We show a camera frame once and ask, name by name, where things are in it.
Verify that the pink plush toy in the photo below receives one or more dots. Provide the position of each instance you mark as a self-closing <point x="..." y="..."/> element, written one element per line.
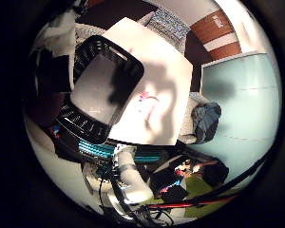
<point x="148" y="101"/>

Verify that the green floor mat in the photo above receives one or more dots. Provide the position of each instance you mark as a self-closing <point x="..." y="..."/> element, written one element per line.
<point x="199" y="190"/>

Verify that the black plastic lattice basket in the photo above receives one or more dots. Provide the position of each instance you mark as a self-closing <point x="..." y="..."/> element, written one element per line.
<point x="82" y="122"/>

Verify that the black bag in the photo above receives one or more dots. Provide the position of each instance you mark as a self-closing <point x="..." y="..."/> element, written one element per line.
<point x="216" y="173"/>

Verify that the dark blue-grey bag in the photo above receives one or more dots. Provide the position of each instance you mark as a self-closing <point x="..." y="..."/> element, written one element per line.
<point x="207" y="122"/>

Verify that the pale green partition board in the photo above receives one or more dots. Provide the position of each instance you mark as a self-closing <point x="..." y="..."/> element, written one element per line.
<point x="243" y="110"/>

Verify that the blue patterned cloth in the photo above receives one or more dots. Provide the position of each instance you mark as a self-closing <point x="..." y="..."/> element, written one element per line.
<point x="171" y="27"/>

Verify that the white crumpled cloth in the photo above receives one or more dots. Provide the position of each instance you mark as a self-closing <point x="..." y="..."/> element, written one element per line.
<point x="58" y="34"/>

